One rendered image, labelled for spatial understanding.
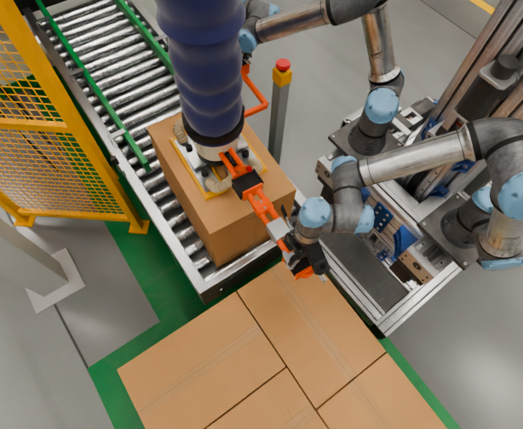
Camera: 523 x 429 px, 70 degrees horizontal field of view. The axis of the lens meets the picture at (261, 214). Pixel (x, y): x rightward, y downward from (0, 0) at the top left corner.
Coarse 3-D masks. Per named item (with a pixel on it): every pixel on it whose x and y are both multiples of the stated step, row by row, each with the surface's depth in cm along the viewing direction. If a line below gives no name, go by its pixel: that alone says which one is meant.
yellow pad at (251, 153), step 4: (248, 144) 160; (244, 148) 159; (248, 148) 159; (252, 148) 159; (240, 152) 158; (244, 152) 155; (248, 152) 155; (252, 152) 158; (240, 156) 157; (244, 156) 155; (248, 156) 156; (252, 156) 157; (256, 156) 158; (244, 160) 156; (260, 160) 157; (244, 164) 155; (264, 164) 156; (264, 168) 155; (264, 172) 156
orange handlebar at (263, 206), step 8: (248, 80) 160; (256, 88) 159; (256, 96) 158; (264, 104) 155; (248, 112) 152; (256, 112) 155; (232, 152) 143; (224, 160) 142; (240, 160) 142; (232, 168) 140; (256, 192) 137; (264, 200) 134; (256, 208) 132; (264, 208) 132; (272, 208) 133; (264, 216) 132; (272, 216) 133; (264, 224) 131; (280, 240) 128; (280, 248) 127; (312, 272) 123
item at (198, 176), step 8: (176, 144) 158; (184, 144) 158; (192, 144) 159; (176, 152) 158; (184, 152) 157; (184, 160) 155; (192, 168) 153; (200, 168) 153; (208, 168) 154; (192, 176) 152; (200, 176) 152; (208, 176) 152; (216, 176) 152; (200, 184) 151; (208, 192) 149
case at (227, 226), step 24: (168, 120) 167; (168, 144) 161; (168, 168) 163; (216, 168) 156; (192, 192) 151; (264, 192) 152; (288, 192) 152; (192, 216) 170; (216, 216) 146; (240, 216) 147; (288, 216) 174; (216, 240) 151; (240, 240) 165; (264, 240) 183; (216, 264) 174
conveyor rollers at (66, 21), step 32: (64, 32) 249; (96, 32) 251; (128, 32) 253; (96, 64) 238; (128, 64) 240; (96, 96) 225; (128, 96) 226; (160, 96) 228; (128, 160) 205; (160, 192) 196
